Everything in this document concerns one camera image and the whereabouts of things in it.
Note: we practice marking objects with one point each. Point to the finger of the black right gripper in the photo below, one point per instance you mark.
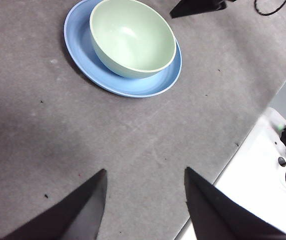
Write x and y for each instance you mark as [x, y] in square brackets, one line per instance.
[195, 7]

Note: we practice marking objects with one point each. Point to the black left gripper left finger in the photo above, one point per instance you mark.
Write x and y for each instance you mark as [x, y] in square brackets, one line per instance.
[65, 222]

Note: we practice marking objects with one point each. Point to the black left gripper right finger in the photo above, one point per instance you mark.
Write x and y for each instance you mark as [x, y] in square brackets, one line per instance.
[220, 217]

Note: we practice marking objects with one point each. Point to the green ribbed bowl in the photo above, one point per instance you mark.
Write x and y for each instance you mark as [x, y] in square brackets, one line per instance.
[132, 42]

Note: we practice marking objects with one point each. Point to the blue plate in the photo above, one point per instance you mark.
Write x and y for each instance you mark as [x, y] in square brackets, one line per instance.
[142, 86]

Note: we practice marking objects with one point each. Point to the white platform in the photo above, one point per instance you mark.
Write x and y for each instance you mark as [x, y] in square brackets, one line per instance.
[253, 175]

